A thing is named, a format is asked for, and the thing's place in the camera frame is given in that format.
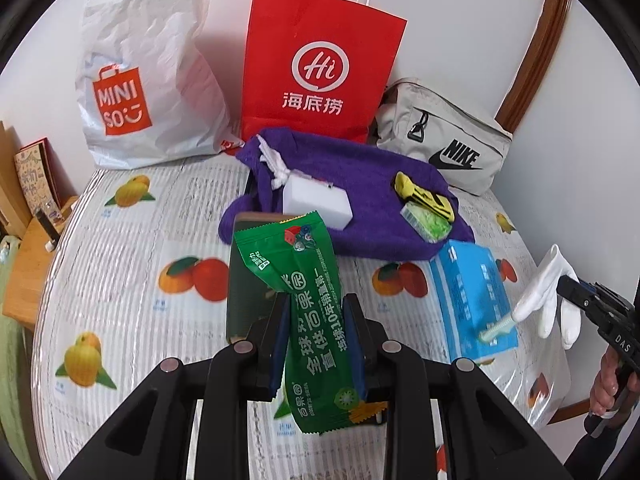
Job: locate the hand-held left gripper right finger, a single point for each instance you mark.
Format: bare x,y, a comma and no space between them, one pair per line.
352,352

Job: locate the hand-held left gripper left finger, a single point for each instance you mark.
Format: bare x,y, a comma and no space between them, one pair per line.
280,342

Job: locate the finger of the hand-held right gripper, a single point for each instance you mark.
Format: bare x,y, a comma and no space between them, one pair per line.
575,292

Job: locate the white glove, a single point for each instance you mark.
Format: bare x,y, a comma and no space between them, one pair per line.
545,280

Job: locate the green snack packet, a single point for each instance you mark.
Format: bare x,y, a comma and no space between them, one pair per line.
310,270

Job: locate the purple towel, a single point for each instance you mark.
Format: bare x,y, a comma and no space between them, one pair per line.
360,170

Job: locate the person's right forearm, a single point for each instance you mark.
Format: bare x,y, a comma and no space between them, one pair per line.
605,447

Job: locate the person's right hand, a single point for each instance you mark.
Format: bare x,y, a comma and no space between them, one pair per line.
602,385

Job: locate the dark green box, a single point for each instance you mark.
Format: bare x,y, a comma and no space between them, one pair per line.
247,290

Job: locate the blue tissue box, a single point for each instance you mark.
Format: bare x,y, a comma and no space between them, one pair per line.
465,285

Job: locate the white sponge block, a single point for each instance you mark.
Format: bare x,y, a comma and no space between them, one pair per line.
315,200

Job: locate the fruit printed tablecloth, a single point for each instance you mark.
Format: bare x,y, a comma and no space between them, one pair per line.
150,225

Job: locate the yellow utility knife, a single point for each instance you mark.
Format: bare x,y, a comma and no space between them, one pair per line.
425,192

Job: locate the red white small packet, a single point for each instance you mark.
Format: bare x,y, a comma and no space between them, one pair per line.
231,146

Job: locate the white waist bag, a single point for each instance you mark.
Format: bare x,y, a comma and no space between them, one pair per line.
450,125

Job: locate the wooden side table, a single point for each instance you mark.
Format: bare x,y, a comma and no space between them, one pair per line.
30,265

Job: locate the light green cloth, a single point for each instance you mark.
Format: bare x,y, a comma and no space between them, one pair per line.
12,385

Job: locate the illustrated book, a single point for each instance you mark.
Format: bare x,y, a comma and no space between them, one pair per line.
35,175

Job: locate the red paper bag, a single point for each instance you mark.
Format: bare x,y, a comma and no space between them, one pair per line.
320,35

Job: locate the white plastic shopping bag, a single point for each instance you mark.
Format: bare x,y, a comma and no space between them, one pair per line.
150,35

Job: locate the curved wooden frame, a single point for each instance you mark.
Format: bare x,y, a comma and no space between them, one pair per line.
545,45

